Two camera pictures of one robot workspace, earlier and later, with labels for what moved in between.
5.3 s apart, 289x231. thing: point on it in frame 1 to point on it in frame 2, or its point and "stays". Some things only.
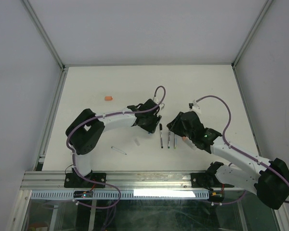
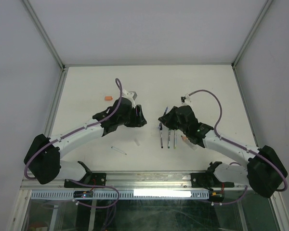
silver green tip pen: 175,141 stays
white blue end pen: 122,152 stays
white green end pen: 169,139 stays
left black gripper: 151,129 to 138,121
